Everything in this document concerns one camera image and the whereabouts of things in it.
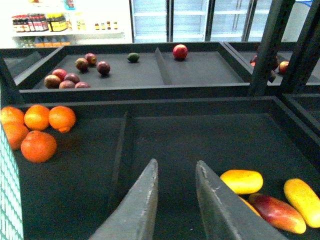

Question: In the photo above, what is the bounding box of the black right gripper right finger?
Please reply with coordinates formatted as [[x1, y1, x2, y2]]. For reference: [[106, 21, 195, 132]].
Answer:
[[195, 160, 286, 240]]

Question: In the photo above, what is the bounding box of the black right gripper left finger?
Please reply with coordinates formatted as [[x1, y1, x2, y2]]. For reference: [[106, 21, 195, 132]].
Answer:
[[90, 158, 159, 240]]

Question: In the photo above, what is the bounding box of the light blue plastic basket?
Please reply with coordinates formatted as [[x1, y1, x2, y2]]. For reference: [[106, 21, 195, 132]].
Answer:
[[0, 127, 24, 240]]

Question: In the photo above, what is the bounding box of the yellow mango left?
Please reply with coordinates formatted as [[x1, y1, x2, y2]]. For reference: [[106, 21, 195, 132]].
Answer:
[[220, 169, 264, 195]]

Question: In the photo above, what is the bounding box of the red yellow mango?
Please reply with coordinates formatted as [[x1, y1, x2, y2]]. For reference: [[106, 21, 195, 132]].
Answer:
[[248, 193, 307, 234]]

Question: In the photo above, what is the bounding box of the yellow mango right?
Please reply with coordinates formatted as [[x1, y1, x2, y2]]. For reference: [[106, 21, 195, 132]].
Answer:
[[283, 178, 320, 228]]

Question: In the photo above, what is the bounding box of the green avocado far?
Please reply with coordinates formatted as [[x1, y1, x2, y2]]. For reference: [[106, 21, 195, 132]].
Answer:
[[127, 52, 140, 63]]

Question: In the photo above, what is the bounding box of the black tray divider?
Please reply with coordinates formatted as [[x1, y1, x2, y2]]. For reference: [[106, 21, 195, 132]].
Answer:
[[111, 111, 134, 201]]

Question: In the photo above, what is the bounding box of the orange front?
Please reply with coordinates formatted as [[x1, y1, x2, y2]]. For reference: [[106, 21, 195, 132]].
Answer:
[[20, 130, 58, 163]]

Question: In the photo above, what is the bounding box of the orange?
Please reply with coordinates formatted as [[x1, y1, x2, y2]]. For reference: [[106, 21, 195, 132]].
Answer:
[[3, 122, 29, 151], [0, 106, 25, 125], [24, 104, 50, 131], [20, 130, 58, 163], [48, 106, 76, 134]]

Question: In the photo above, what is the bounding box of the orange back right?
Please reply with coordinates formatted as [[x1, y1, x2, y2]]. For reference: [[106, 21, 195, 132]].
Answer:
[[48, 106, 76, 134]]

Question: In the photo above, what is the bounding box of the orange back middle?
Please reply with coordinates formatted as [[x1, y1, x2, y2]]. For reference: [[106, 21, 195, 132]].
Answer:
[[24, 104, 50, 131]]

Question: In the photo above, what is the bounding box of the orange left middle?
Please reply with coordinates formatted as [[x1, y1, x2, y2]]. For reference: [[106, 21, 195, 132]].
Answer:
[[3, 122, 29, 151]]

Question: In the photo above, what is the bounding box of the black upper fruit tray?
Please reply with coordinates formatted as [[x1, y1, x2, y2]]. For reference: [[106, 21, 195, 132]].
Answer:
[[14, 42, 251, 103]]

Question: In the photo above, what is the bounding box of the orange back left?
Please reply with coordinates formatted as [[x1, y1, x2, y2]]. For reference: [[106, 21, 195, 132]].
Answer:
[[0, 106, 25, 125]]

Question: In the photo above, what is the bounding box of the red apple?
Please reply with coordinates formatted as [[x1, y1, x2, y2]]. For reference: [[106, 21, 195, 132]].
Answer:
[[172, 44, 188, 60]]

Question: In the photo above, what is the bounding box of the glass door display fridge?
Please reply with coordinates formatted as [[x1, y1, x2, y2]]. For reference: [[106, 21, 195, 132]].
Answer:
[[129, 0, 272, 43]]

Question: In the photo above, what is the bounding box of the white grocery shelf with bottles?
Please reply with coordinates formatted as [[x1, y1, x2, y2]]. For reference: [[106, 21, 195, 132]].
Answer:
[[1, 0, 133, 48]]

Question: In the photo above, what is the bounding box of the black metal shelf post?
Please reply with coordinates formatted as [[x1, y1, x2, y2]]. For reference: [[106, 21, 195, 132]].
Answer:
[[248, 0, 295, 97]]

